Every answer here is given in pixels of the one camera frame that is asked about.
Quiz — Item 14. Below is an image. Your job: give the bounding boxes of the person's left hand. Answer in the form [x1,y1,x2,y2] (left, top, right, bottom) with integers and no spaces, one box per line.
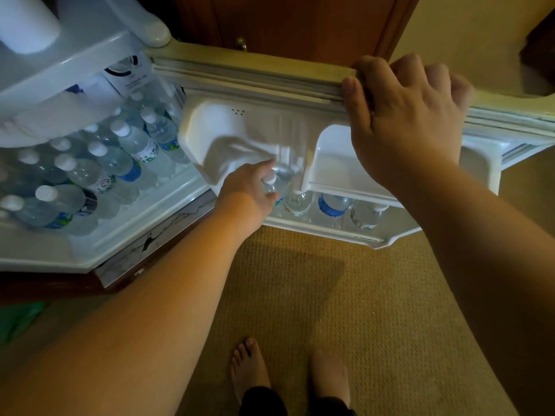
[214,159,281,240]

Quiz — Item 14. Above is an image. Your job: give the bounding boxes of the person's right hand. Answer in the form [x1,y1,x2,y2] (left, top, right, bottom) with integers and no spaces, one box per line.
[340,54,476,198]

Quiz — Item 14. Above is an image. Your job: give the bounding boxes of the white mini fridge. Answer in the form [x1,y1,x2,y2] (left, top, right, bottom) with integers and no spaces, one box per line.
[0,0,555,273]

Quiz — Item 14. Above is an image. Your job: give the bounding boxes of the group of bottles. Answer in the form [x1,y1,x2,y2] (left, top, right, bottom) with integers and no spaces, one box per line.
[0,88,191,237]

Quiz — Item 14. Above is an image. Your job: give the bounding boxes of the person's left forearm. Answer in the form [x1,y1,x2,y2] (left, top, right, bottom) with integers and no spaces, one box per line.
[0,207,261,416]

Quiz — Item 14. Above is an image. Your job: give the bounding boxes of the person's right forearm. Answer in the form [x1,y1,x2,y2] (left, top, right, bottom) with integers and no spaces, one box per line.
[398,162,555,416]

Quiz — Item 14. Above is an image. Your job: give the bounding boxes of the person's left foot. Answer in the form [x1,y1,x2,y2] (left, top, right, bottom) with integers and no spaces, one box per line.
[230,337,272,406]

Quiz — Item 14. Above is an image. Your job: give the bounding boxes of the person's foot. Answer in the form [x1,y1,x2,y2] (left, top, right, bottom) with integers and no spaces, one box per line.
[308,348,351,408]
[230,337,272,406]

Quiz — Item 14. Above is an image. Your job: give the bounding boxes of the person's right foot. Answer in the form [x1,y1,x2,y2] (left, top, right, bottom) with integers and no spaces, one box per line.
[308,348,351,408]

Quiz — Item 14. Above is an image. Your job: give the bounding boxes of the person's black trousers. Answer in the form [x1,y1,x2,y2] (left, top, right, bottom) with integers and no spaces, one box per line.
[238,385,358,416]

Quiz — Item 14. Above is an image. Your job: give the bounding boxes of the wooden table with yellow top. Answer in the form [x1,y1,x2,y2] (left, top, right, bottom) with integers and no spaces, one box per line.
[0,0,421,306]

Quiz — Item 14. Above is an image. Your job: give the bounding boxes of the dark wooden furniture piece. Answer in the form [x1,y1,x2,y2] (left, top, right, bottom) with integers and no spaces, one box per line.
[519,8,555,85]

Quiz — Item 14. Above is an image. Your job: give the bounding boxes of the temperature control dial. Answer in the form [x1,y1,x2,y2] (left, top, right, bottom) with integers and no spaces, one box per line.
[102,54,153,98]

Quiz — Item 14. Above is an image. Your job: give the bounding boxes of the frosted freezer compartment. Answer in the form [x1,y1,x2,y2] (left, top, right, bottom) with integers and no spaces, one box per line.
[0,88,127,148]

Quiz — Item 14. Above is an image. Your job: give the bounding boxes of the green plastic bag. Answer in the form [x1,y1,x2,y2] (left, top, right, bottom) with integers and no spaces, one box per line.
[0,300,46,345]

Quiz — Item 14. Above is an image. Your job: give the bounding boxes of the white paper towel roll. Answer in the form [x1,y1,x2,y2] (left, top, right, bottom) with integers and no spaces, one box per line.
[0,0,61,55]

